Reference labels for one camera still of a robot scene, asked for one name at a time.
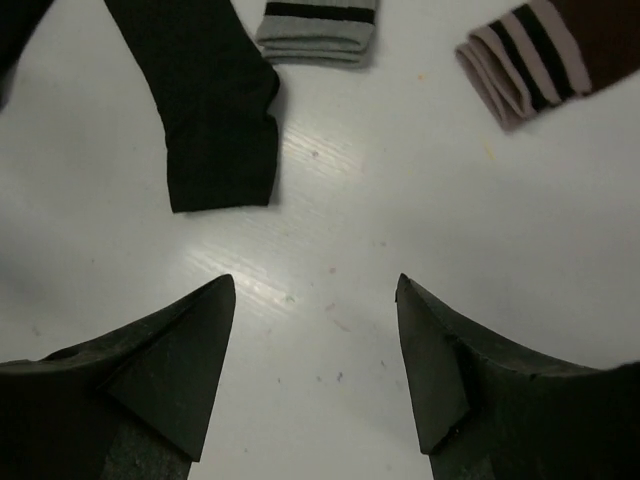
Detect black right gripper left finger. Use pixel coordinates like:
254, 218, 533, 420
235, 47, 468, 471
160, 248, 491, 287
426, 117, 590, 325
1, 275, 235, 479

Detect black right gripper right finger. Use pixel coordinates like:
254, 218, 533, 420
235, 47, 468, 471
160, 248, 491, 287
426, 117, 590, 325
395, 276, 639, 479

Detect plain black sock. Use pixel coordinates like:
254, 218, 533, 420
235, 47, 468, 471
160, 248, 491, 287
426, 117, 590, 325
106, 0, 280, 213

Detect brown sock with pink stripes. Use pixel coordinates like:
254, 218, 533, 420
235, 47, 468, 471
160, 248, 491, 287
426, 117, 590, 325
455, 0, 639, 131

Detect grey sock with black stripes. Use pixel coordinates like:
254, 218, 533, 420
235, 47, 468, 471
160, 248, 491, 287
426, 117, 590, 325
255, 0, 377, 67

